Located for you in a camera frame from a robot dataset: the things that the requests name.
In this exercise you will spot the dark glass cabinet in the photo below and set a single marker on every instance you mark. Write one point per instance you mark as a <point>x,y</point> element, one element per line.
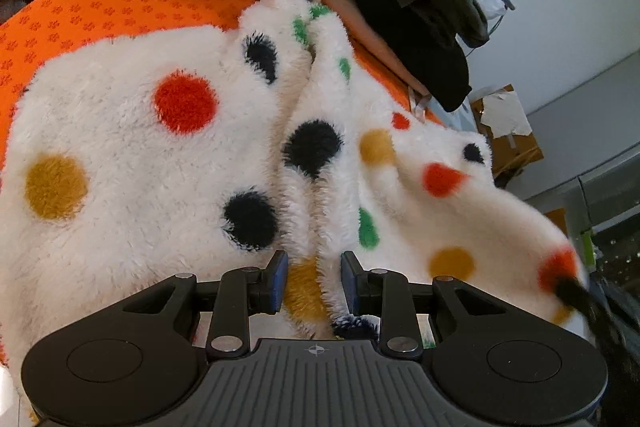
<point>615,232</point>

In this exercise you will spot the orange patterned mat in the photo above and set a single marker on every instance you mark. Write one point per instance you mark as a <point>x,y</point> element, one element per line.
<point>100,7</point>

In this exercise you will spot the torn white paper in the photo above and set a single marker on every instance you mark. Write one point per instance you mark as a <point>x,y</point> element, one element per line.
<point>505,114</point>

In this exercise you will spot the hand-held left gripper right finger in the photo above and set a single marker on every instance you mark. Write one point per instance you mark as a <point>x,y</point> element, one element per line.
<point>351,282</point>

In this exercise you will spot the grey refrigerator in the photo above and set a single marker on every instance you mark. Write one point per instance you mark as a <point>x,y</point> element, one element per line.
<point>575,157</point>

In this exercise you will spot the cardboard box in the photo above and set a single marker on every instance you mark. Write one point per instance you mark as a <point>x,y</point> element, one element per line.
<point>520,149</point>

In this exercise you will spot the black garment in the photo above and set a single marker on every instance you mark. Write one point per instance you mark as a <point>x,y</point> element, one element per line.
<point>425,57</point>

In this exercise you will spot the beige garment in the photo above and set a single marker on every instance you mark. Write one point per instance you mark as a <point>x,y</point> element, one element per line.
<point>360,24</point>

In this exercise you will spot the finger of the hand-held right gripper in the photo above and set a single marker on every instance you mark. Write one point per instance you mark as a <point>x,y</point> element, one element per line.
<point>575,294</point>

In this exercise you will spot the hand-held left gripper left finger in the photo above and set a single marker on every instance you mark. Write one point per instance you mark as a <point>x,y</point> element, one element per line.
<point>277,282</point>

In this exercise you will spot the white polka dot fleece garment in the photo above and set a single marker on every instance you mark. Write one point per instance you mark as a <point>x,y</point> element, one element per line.
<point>150,182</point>

